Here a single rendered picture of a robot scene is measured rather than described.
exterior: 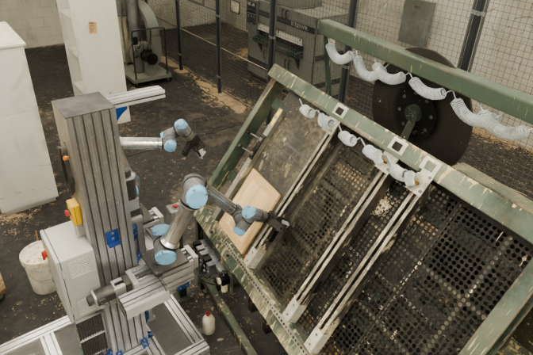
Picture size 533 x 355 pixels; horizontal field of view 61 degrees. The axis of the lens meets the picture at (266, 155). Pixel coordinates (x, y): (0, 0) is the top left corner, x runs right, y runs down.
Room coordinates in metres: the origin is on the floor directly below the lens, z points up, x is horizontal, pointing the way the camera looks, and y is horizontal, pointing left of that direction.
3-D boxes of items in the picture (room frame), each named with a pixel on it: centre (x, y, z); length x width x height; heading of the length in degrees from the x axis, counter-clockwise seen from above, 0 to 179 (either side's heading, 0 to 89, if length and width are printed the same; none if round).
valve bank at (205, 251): (2.41, 0.38, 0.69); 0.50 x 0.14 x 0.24; 31
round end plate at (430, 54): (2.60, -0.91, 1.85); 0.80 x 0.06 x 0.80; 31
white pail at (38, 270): (2.82, 1.85, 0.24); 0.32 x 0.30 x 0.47; 38
